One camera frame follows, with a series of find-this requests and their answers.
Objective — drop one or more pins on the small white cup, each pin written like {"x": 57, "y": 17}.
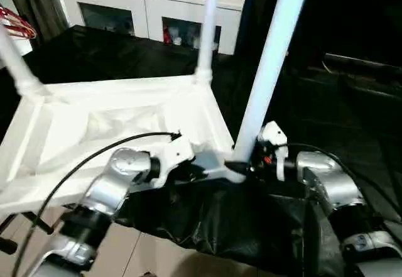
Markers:
{"x": 177, "y": 41}

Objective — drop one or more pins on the black speaker cabinet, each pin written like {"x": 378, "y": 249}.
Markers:
{"x": 314, "y": 13}

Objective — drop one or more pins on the white patterned jug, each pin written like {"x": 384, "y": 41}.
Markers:
{"x": 193, "y": 37}

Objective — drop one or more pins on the black flat monitor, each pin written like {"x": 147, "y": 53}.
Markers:
{"x": 361, "y": 63}

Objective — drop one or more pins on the white plastic table leg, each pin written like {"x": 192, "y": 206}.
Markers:
{"x": 15, "y": 60}
{"x": 208, "y": 22}
{"x": 276, "y": 38}

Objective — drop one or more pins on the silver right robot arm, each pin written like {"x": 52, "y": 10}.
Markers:
{"x": 333, "y": 182}

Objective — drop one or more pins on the grey curtain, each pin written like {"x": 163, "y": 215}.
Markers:
{"x": 41, "y": 7}

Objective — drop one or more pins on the white plastic bin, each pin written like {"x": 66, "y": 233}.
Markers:
{"x": 23, "y": 46}

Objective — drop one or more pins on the black metal folding frame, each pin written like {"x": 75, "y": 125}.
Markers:
{"x": 41, "y": 225}

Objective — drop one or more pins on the red bottle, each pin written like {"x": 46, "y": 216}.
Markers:
{"x": 167, "y": 35}

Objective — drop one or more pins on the black work mat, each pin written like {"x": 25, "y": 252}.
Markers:
{"x": 110, "y": 57}

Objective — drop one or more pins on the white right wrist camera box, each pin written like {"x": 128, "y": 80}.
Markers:
{"x": 273, "y": 132}

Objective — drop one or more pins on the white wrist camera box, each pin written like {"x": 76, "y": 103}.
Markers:
{"x": 273, "y": 132}
{"x": 176, "y": 151}

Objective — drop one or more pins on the white plastic table top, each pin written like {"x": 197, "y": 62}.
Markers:
{"x": 94, "y": 101}

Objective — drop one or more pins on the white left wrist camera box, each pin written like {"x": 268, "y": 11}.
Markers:
{"x": 176, "y": 151}

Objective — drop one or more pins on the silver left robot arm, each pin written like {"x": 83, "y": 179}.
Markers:
{"x": 106, "y": 189}

